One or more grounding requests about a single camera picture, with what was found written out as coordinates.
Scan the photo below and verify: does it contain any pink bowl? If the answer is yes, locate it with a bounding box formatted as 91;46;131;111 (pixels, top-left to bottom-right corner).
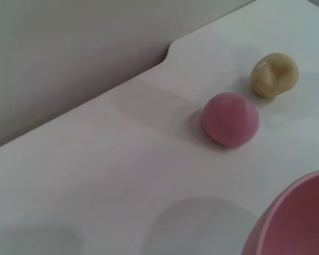
240;167;319;255

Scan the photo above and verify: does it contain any pink round bun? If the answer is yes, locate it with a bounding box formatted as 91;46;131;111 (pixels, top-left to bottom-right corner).
201;91;260;148

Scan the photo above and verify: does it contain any cream folded bun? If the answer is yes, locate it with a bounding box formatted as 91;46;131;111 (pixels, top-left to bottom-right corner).
250;52;299;98

